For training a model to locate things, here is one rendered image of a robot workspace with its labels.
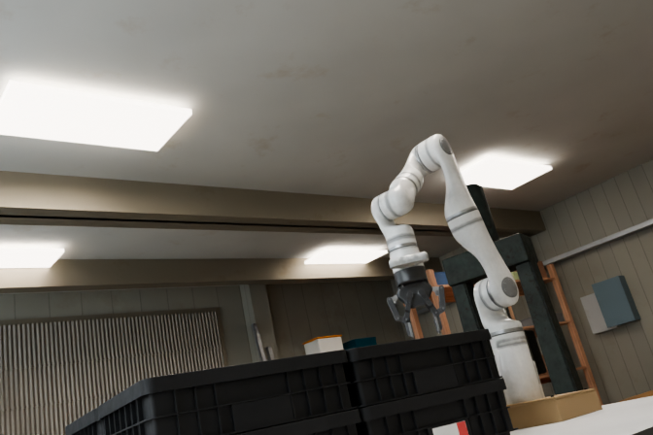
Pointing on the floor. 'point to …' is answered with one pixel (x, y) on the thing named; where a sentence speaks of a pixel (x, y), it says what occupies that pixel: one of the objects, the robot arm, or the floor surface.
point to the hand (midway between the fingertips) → (424, 329)
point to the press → (462, 287)
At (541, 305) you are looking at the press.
